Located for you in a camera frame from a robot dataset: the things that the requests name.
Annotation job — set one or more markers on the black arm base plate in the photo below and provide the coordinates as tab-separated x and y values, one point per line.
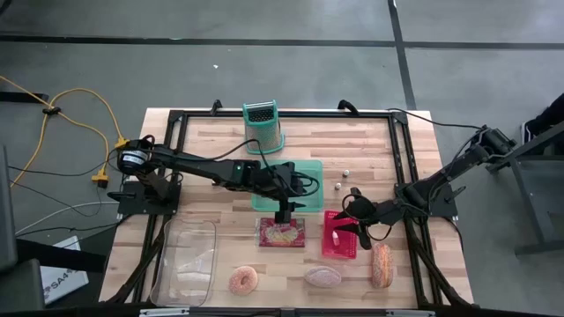
132	200
440	200

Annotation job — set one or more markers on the long orange sugared bread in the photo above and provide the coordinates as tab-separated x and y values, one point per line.
381	265

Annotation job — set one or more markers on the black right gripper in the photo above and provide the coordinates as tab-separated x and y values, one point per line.
368	209

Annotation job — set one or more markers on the black flat floor bar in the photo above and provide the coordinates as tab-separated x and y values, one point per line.
22	96

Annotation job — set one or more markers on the black slanted bar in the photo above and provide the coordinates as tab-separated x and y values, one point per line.
61	257

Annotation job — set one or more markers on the red popcorn packet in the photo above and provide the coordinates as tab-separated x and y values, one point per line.
273	235

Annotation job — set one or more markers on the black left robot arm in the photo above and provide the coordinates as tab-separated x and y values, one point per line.
194	169

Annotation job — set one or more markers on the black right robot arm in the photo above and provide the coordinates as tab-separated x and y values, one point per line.
458	167

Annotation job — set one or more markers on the teal translucent plastic bin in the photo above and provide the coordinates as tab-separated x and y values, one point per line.
315	193

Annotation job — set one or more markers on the black aluminium table frame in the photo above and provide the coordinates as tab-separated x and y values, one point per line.
352	113

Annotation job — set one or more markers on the pink sugared donut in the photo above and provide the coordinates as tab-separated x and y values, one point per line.
243	287

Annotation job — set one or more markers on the red plastic mesh basket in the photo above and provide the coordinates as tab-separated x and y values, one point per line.
330	251

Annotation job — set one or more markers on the teal steel box grater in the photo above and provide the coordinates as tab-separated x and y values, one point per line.
263	127

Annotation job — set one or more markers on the white printed cardboard box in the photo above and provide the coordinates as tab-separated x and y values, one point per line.
66	284

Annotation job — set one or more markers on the person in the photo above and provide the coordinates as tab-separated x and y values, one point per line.
548	116

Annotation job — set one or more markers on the dark grey equipment case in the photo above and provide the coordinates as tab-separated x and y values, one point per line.
9	220

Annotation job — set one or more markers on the black metal side table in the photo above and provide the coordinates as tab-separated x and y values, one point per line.
529	149

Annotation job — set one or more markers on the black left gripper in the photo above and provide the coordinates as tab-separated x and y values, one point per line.
282	180

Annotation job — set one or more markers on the clear plastic container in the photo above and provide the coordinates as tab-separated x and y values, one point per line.
189	264

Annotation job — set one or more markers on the purple sugared oval bun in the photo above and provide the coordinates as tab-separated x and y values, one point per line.
323	276

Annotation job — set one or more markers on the black table clamp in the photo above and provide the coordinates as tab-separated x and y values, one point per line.
216	106
348	105

